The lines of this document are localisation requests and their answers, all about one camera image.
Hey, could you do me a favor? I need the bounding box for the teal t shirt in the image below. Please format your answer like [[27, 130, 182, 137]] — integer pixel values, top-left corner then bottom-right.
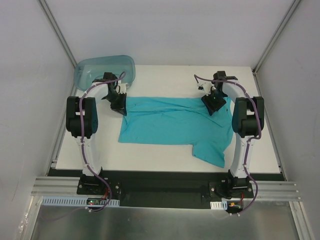
[[118, 97, 234, 168]]

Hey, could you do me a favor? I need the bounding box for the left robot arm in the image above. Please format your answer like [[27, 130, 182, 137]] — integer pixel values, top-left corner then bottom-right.
[[65, 72, 127, 196]]

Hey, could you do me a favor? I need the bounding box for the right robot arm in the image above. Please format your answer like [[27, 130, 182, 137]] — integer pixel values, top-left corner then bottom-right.
[[194, 71, 265, 199]]

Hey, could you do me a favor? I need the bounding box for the translucent blue plastic bin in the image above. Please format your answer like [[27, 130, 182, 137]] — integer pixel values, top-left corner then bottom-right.
[[73, 55, 136, 92]]

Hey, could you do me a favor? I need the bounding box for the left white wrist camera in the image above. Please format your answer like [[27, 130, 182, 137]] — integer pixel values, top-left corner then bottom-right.
[[114, 83, 127, 94]]

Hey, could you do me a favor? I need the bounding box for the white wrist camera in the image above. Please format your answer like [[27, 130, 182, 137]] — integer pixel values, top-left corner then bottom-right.
[[197, 82, 213, 96], [114, 83, 127, 94]]

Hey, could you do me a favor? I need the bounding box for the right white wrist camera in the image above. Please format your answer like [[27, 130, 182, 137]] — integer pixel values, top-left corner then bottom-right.
[[197, 82, 213, 96]]

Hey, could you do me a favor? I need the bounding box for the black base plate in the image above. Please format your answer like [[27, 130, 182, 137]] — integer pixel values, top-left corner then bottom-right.
[[76, 169, 254, 209]]

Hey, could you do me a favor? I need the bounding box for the right white cable duct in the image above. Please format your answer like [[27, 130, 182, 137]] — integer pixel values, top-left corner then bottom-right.
[[210, 201, 228, 211]]

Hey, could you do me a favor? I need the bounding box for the white cable duct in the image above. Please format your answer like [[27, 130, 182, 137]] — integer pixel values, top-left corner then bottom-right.
[[42, 196, 120, 208], [210, 201, 228, 211]]

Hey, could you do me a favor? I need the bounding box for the left white cable duct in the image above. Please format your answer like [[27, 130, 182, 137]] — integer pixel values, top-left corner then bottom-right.
[[42, 196, 120, 208]]

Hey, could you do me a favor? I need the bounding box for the left aluminium frame post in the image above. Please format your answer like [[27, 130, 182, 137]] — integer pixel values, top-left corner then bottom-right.
[[37, 0, 77, 68]]

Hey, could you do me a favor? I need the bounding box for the aluminium frame post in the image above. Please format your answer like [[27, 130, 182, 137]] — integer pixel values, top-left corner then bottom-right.
[[37, 0, 77, 68], [252, 0, 303, 76]]

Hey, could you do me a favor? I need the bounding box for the right aluminium frame post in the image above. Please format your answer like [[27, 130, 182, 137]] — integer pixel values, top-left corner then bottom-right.
[[252, 0, 303, 76]]

